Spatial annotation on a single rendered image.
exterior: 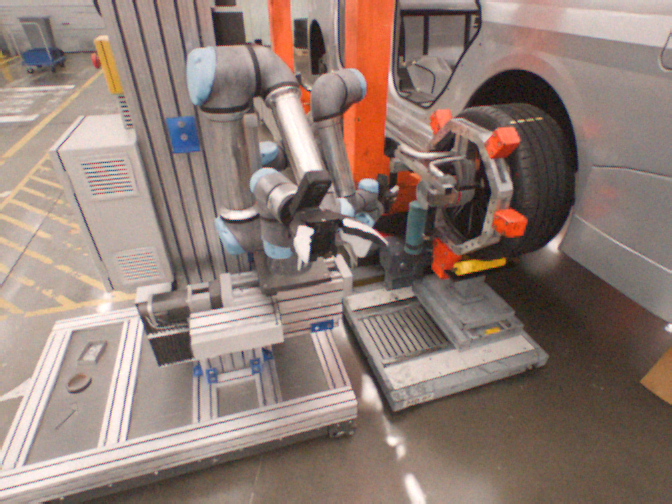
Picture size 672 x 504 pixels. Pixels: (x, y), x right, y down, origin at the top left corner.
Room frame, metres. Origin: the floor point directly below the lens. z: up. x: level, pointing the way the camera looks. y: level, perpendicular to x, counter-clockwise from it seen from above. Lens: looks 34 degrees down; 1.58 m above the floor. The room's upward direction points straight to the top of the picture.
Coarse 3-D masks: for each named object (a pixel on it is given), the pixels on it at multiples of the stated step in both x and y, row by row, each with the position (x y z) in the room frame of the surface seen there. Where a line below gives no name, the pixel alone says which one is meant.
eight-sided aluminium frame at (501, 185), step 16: (448, 128) 1.66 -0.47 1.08; (464, 128) 1.56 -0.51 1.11; (480, 128) 1.54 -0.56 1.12; (432, 144) 1.76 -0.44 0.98; (480, 144) 1.45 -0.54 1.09; (432, 160) 1.82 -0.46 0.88; (496, 160) 1.41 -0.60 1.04; (496, 176) 1.35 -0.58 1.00; (496, 192) 1.31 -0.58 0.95; (512, 192) 1.32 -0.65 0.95; (496, 208) 1.31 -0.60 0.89; (448, 240) 1.53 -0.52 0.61; (480, 240) 1.33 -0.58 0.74; (496, 240) 1.32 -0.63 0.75
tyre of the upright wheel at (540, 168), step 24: (480, 120) 1.60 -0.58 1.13; (504, 120) 1.50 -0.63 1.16; (528, 120) 1.51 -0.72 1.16; (552, 120) 1.53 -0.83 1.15; (528, 144) 1.40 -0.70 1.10; (552, 144) 1.42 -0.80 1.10; (528, 168) 1.34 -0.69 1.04; (552, 168) 1.36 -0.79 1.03; (528, 192) 1.30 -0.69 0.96; (552, 192) 1.32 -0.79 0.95; (528, 216) 1.28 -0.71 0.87; (552, 216) 1.32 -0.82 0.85; (504, 240) 1.33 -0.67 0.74; (528, 240) 1.31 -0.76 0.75
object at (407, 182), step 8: (384, 160) 1.95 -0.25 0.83; (384, 168) 1.95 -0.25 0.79; (400, 176) 1.98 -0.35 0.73; (408, 176) 2.00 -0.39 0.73; (416, 176) 2.11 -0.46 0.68; (400, 184) 1.98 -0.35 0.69; (408, 184) 1.99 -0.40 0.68; (416, 184) 2.00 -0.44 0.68; (400, 192) 1.96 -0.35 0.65; (408, 192) 1.98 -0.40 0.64; (400, 200) 1.96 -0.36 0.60; (408, 200) 1.98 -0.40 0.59; (392, 208) 1.95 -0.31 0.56; (400, 208) 1.97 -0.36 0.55; (408, 208) 1.98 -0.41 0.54
